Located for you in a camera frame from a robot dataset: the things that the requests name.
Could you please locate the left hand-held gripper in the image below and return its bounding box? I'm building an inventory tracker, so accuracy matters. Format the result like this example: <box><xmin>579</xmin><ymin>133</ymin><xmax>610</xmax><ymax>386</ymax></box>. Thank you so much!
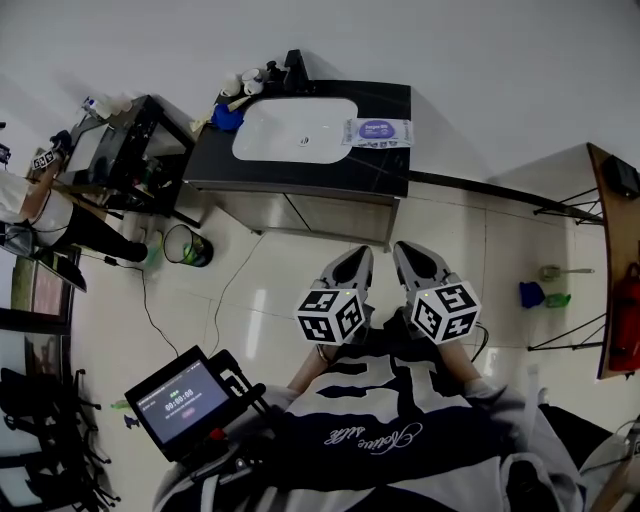
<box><xmin>294</xmin><ymin>244</ymin><xmax>376</xmax><ymax>347</ymax></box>

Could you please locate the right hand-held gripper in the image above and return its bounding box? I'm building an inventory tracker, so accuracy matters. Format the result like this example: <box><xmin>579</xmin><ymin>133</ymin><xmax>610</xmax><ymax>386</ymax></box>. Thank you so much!
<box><xmin>391</xmin><ymin>240</ymin><xmax>483</xmax><ymax>346</ymax></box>

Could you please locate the white wet wipe pack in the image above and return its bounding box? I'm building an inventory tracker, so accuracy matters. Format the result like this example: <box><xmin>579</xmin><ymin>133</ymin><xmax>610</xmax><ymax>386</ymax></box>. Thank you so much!
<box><xmin>341</xmin><ymin>117</ymin><xmax>416</xmax><ymax>150</ymax></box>

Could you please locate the person's left forearm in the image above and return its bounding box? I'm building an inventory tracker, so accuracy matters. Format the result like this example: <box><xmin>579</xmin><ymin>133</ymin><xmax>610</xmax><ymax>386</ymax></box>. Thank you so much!
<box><xmin>286</xmin><ymin>342</ymin><xmax>335</xmax><ymax>395</ymax></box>

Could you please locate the person's right forearm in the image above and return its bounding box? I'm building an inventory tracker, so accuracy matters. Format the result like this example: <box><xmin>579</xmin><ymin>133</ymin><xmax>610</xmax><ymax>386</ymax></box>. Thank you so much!
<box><xmin>438</xmin><ymin>339</ymin><xmax>485</xmax><ymax>387</ymax></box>

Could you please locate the black vanity cabinet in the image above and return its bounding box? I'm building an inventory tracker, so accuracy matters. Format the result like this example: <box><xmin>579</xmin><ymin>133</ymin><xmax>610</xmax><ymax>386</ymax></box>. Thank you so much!
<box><xmin>181</xmin><ymin>79</ymin><xmax>413</xmax><ymax>251</ymax></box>

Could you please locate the blue floor item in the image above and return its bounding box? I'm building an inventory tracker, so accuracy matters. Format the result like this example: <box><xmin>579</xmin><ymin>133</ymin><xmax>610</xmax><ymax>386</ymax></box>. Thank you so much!
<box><xmin>518</xmin><ymin>280</ymin><xmax>547</xmax><ymax>309</ymax></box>

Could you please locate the white sink basin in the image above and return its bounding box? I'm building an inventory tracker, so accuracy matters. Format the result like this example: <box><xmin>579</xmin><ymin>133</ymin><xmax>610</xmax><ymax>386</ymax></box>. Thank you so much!
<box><xmin>231</xmin><ymin>96</ymin><xmax>360</xmax><ymax>165</ymax></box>

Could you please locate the person's navy white jersey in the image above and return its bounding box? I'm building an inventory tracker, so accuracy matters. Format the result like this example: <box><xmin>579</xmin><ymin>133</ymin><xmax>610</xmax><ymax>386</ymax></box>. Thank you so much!
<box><xmin>151</xmin><ymin>318</ymin><xmax>587</xmax><ymax>512</ymax></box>

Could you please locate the blue cloth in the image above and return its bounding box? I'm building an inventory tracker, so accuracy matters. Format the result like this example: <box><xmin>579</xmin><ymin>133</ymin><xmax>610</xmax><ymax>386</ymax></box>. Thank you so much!
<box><xmin>210</xmin><ymin>102</ymin><xmax>245</xmax><ymax>133</ymax></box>

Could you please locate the wooden table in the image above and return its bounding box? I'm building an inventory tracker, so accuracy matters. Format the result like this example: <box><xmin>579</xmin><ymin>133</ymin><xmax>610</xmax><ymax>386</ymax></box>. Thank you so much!
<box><xmin>527</xmin><ymin>141</ymin><xmax>640</xmax><ymax>382</ymax></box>

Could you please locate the black faucet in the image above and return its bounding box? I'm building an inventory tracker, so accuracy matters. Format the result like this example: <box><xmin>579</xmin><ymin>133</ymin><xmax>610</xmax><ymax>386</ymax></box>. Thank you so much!
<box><xmin>282</xmin><ymin>48</ymin><xmax>312</xmax><ymax>94</ymax></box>

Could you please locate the white mug with blue print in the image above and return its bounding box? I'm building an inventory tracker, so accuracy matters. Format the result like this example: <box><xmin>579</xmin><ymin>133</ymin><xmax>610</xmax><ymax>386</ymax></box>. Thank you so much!
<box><xmin>240</xmin><ymin>68</ymin><xmax>266</xmax><ymax>97</ymax></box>

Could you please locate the black tablet screen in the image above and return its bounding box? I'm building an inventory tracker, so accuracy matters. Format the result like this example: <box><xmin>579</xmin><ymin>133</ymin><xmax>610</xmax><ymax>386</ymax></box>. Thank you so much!
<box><xmin>124</xmin><ymin>344</ymin><xmax>232</xmax><ymax>464</ymax></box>

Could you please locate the red fire extinguisher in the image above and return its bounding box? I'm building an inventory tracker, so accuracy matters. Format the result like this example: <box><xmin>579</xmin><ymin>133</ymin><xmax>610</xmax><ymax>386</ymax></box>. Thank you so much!
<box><xmin>609</xmin><ymin>262</ymin><xmax>640</xmax><ymax>373</ymax></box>

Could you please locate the black box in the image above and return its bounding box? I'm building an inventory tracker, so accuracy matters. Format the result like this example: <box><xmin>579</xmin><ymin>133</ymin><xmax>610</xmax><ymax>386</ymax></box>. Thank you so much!
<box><xmin>601</xmin><ymin>154</ymin><xmax>640</xmax><ymax>199</ymax></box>

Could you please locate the black shelf rack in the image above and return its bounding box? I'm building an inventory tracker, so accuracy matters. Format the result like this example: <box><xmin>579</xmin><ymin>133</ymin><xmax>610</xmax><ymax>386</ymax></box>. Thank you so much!
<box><xmin>58</xmin><ymin>94</ymin><xmax>202</xmax><ymax>230</ymax></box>

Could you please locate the black chair base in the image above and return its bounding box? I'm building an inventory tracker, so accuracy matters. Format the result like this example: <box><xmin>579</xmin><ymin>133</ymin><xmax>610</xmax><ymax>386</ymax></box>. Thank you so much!
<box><xmin>0</xmin><ymin>366</ymin><xmax>122</xmax><ymax>512</ymax></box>

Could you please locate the grey brush with handle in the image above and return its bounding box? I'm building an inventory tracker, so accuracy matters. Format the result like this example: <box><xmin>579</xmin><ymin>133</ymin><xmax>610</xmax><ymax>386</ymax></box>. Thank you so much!
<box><xmin>539</xmin><ymin>264</ymin><xmax>597</xmax><ymax>284</ymax></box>

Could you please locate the black tablet mount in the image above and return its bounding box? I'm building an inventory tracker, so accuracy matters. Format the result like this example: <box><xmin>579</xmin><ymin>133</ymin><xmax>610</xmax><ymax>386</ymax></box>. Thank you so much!
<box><xmin>207</xmin><ymin>348</ymin><xmax>275</xmax><ymax>426</ymax></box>

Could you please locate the black wire trash bin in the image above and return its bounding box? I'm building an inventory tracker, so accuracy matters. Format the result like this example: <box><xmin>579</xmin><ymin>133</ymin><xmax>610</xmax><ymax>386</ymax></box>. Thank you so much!
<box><xmin>162</xmin><ymin>223</ymin><xmax>215</xmax><ymax>268</ymax></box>

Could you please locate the black floor cable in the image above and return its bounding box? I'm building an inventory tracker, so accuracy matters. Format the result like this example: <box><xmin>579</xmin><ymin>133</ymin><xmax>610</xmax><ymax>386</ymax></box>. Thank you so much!
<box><xmin>79</xmin><ymin>251</ymin><xmax>180</xmax><ymax>357</ymax></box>

